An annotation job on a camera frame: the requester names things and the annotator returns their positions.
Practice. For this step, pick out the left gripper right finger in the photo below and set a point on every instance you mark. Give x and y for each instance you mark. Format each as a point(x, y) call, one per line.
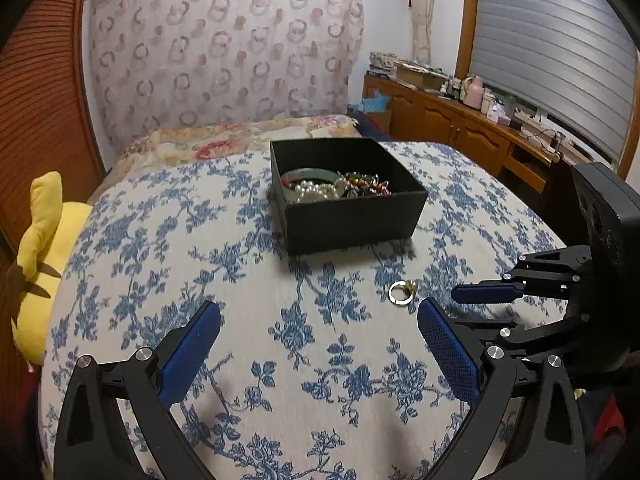
point(547, 440)

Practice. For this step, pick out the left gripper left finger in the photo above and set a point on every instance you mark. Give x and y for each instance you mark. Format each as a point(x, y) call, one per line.
point(92, 440)

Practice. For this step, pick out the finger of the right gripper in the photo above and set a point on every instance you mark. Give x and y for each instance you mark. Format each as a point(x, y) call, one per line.
point(487, 293)
point(475, 334)

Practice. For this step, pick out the red beaded jewelry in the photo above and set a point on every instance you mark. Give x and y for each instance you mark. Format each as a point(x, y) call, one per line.
point(356, 184)

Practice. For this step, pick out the black jewelry box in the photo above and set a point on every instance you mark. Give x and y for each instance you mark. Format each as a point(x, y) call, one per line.
point(325, 225)

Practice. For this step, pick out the green jade bangle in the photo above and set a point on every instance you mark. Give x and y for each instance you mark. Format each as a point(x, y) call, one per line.
point(298, 179)

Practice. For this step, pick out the blue floral cloth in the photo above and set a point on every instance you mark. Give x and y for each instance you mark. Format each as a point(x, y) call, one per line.
point(315, 374)

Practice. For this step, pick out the wooden sideboard cabinet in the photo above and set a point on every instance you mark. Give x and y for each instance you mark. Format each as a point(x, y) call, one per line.
point(421, 117)

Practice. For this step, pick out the pink tissue box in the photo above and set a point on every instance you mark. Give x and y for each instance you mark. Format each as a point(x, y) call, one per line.
point(497, 115)

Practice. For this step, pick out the pink thermos jug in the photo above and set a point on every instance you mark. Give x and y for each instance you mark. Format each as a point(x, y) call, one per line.
point(472, 92)

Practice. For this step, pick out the blue gift bag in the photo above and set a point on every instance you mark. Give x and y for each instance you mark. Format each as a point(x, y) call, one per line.
point(376, 103)

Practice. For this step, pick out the yellow plush toy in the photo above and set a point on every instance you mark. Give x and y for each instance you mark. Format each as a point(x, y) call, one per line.
point(44, 249)

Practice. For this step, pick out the cardboard box on cabinet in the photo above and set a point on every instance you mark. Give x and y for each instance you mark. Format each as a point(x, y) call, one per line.
point(420, 77)

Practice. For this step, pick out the grey window blind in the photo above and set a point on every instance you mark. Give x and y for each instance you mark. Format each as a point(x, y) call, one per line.
point(572, 58)

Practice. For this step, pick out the floral bed quilt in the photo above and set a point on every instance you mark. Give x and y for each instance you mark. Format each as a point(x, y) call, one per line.
point(166, 148)

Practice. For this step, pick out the brown louvered wardrobe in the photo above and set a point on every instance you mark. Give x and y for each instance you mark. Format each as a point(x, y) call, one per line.
point(45, 123)

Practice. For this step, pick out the beige side curtain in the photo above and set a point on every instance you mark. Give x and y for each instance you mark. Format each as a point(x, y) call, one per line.
point(421, 20)

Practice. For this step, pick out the circle patterned sheer curtain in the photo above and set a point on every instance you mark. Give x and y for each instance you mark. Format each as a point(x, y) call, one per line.
point(158, 64)

